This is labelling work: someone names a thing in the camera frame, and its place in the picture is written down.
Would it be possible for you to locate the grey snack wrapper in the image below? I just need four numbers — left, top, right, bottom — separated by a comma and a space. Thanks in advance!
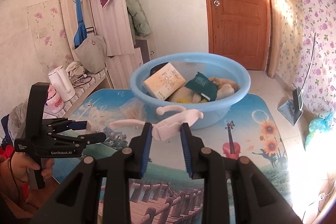
103, 127, 128, 150

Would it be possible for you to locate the cotton swabs plastic bag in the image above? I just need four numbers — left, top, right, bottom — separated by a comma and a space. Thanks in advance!
120, 98, 146, 121

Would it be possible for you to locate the white plastic hook hanger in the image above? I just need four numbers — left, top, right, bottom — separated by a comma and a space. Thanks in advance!
108, 105, 204, 142

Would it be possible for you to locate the person's left hand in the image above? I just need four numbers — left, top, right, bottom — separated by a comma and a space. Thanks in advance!
10, 152, 54, 182

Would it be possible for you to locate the pink cup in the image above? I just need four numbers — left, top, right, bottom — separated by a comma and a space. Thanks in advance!
46, 85, 64, 114

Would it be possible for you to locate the white electric kettle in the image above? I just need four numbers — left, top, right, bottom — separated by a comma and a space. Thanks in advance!
48, 65, 75, 102

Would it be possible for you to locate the grey tote bag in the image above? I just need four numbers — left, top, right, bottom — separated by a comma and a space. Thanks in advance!
74, 27, 107, 74

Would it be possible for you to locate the metal dustpan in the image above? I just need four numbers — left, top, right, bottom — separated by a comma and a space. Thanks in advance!
277, 34, 316, 126

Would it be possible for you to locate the Face tissue pack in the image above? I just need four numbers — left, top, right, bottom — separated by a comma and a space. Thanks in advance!
143, 63, 186, 101

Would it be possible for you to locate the beige plush toy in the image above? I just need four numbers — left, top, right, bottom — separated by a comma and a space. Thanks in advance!
167, 76, 240, 104

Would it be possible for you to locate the yellow mesh cloth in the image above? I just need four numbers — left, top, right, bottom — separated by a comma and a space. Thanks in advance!
176, 98, 208, 104

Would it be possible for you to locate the dark green sachet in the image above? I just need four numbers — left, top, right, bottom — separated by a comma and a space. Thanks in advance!
185, 72, 218, 102

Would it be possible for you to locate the light blue plastic basin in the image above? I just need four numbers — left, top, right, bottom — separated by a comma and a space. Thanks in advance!
129, 52, 251, 130

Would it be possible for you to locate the teal plastic bag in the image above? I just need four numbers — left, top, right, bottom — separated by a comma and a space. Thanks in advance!
304, 113, 334, 149

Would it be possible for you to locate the white wooden wardrobe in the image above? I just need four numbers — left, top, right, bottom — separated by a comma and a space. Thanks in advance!
60, 0, 153, 89

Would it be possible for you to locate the green puffer jacket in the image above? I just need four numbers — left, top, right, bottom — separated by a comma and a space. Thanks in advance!
126, 0, 151, 40

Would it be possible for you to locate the brown wooden door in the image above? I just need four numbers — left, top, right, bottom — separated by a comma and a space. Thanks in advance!
206, 0, 270, 71

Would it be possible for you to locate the blue hanging strap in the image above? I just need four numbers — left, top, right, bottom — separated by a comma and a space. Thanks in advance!
72, 0, 88, 48

